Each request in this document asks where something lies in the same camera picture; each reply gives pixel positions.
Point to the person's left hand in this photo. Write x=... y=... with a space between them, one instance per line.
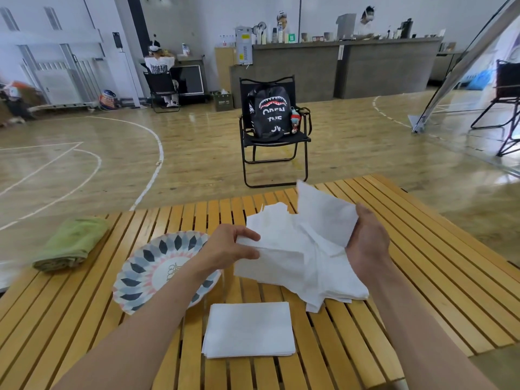
x=221 y=251

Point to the person's right hand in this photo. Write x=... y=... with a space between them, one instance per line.
x=369 y=245

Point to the person's right thumb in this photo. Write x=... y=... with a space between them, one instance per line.
x=361 y=220

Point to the person's left thumb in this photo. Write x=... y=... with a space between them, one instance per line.
x=248 y=252

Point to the white paper napkin sheet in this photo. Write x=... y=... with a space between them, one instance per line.
x=325 y=215

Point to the pile of white napkins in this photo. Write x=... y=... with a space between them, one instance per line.
x=292 y=259

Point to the person's left forearm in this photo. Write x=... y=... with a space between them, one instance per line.
x=142 y=333

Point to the person's right forearm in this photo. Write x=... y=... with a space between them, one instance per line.
x=418 y=337

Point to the stack of folded white napkins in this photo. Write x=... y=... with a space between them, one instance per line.
x=248 y=329

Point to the patterned paper plate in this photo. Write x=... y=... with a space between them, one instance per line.
x=150 y=263

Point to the black folding chair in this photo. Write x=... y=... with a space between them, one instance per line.
x=160 y=83
x=508 y=83
x=298 y=138

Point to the black shark print backpack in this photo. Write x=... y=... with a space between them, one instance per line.
x=270 y=113

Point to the green storage crate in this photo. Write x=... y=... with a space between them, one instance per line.
x=222 y=102

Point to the grey bar counter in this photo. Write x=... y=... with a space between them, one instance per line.
x=365 y=66

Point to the green folded towel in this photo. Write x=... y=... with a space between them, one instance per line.
x=71 y=243

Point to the grey slanted metal pole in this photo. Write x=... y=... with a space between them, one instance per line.
x=459 y=66

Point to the blue bag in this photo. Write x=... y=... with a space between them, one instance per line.
x=479 y=81

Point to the black framed monitor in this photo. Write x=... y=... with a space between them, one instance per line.
x=191 y=80

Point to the wooden cabinet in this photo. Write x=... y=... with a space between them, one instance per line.
x=224 y=66

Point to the grey metal box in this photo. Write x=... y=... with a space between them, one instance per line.
x=346 y=26

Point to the black coffee machine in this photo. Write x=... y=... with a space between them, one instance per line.
x=406 y=29

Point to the round blue orange object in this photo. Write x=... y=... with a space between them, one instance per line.
x=108 y=100

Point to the white radiator panel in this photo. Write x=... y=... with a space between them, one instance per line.
x=59 y=87

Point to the white wall appliance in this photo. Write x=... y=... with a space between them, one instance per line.
x=244 y=46

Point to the black wall device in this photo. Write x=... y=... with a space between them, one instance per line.
x=117 y=40

